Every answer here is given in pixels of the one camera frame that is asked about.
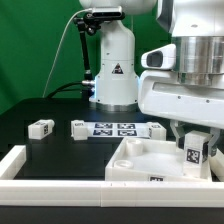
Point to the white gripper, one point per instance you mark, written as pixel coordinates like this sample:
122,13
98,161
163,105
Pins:
161,95

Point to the white square tabletop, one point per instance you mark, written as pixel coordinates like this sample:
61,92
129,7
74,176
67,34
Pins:
138,159

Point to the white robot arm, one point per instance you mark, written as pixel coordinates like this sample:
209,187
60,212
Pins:
182,81

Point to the fiducial marker sheet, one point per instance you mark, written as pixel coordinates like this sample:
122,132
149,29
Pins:
108,129

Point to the white U-shaped fence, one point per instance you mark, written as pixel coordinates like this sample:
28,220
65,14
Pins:
15,192

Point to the grey camera on mount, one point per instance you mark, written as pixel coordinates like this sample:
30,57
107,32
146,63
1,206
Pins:
108,13

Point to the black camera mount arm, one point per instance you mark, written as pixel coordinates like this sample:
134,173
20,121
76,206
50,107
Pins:
85,27

